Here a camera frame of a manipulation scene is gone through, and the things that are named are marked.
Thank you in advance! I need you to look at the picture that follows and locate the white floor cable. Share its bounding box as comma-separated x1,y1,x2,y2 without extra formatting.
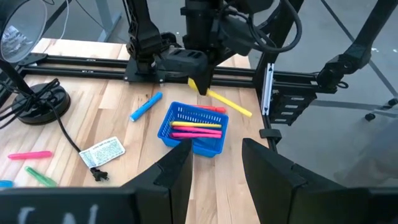
60,0,71,40

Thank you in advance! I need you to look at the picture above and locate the green marker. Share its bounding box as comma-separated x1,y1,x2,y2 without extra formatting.
24,166,58,188

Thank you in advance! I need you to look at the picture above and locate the red marker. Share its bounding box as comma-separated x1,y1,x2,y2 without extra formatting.
192,105,227,114

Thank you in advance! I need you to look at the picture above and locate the yellow marker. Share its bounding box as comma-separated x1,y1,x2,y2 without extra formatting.
187,77,253,118
170,121,223,129

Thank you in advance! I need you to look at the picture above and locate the black aluminium rig frame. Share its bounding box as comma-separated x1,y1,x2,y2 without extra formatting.
0,0,398,153

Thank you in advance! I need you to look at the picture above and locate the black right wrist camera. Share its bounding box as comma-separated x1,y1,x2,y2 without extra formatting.
217,14,261,57

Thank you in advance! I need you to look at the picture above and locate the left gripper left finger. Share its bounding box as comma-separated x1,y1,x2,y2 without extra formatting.
0,138,194,224

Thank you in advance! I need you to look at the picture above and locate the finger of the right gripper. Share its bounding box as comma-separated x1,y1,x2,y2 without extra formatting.
192,61,216,96

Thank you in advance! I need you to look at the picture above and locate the grey desk leg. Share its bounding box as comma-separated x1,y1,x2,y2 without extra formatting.
94,0,123,43

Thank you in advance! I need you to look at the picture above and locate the thick pink marker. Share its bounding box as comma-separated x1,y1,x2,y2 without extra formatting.
7,150,53,161

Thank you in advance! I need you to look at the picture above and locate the black lamp power cable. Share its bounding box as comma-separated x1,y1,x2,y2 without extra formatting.
0,77,110,183

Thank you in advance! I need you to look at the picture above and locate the white cable warning tag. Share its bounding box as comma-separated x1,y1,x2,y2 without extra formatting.
78,136,126,169

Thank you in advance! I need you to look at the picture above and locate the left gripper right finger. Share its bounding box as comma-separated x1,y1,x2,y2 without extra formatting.
241,138,398,224

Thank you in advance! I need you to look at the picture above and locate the blue plastic basket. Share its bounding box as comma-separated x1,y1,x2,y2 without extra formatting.
157,101,229,158

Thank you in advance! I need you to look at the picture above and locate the black desk lamp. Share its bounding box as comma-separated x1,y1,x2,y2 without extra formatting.
0,0,71,126

